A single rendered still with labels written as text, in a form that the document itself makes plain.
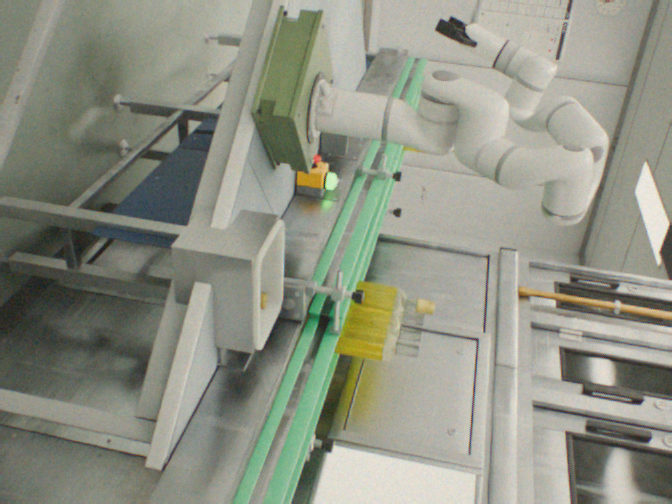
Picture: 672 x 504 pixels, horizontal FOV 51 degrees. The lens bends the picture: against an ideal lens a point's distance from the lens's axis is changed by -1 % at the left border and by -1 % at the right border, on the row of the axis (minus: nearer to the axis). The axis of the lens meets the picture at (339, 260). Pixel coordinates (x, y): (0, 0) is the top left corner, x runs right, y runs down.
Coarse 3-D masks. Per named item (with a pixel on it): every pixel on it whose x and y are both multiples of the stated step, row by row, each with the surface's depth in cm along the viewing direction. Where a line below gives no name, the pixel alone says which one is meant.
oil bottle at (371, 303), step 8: (368, 296) 172; (376, 296) 172; (352, 304) 169; (360, 304) 169; (368, 304) 169; (376, 304) 169; (384, 304) 169; (392, 304) 169; (400, 304) 170; (384, 312) 167; (392, 312) 167; (400, 312) 168; (400, 320) 168
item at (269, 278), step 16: (272, 240) 143; (256, 256) 129; (272, 256) 145; (256, 272) 128; (272, 272) 147; (256, 288) 129; (272, 288) 149; (256, 304) 132; (272, 304) 150; (256, 320) 134; (272, 320) 146; (256, 336) 136
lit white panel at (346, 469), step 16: (336, 448) 151; (336, 464) 147; (352, 464) 147; (368, 464) 148; (384, 464) 148; (400, 464) 148; (416, 464) 148; (336, 480) 144; (352, 480) 144; (368, 480) 144; (384, 480) 144; (400, 480) 145; (416, 480) 145; (432, 480) 145; (448, 480) 145; (464, 480) 146; (320, 496) 140; (336, 496) 140; (352, 496) 140; (368, 496) 141; (384, 496) 141; (400, 496) 141; (416, 496) 141; (432, 496) 142; (448, 496) 142; (464, 496) 142
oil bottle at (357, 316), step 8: (352, 312) 166; (360, 312) 167; (368, 312) 167; (376, 312) 167; (344, 320) 164; (352, 320) 164; (360, 320) 164; (368, 320) 164; (376, 320) 164; (384, 320) 165; (392, 320) 165; (384, 328) 163; (392, 328) 163; (400, 328) 165
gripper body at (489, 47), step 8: (472, 24) 168; (472, 32) 163; (480, 32) 164; (488, 32) 168; (480, 40) 163; (488, 40) 163; (496, 40) 164; (464, 48) 165; (472, 48) 164; (480, 48) 164; (488, 48) 163; (496, 48) 163; (480, 56) 165; (488, 56) 164; (496, 56) 164
